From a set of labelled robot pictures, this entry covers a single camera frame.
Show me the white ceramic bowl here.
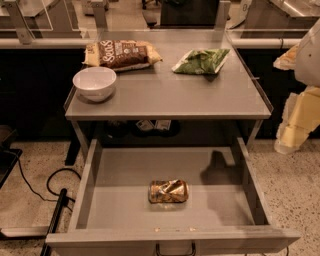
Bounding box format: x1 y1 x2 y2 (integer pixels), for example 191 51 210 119
73 67 117 102

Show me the brown and yellow snack bag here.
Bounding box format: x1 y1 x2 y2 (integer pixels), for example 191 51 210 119
84 40 162 72

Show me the white horizontal rail pipe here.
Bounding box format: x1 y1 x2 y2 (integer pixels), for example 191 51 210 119
0 37 303 50

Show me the crushed orange soda can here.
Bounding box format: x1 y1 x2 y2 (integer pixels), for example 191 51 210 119
148 179 189 204

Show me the green chip bag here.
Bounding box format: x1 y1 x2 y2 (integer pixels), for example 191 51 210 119
172 49 230 75

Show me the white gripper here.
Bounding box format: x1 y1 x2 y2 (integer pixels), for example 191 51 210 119
273 20 320 154

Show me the black metal floor bar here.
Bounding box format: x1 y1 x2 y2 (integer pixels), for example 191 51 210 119
40 188 67 256

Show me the black drawer handle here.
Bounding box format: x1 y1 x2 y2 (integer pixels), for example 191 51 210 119
155 243 196 256

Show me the grey counter cabinet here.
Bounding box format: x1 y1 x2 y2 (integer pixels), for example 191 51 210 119
66 29 272 153

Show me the black floor cable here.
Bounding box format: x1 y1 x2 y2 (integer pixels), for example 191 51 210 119
3 149 83 213

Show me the grey open top drawer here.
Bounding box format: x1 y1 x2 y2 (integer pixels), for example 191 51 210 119
46 139 300 256

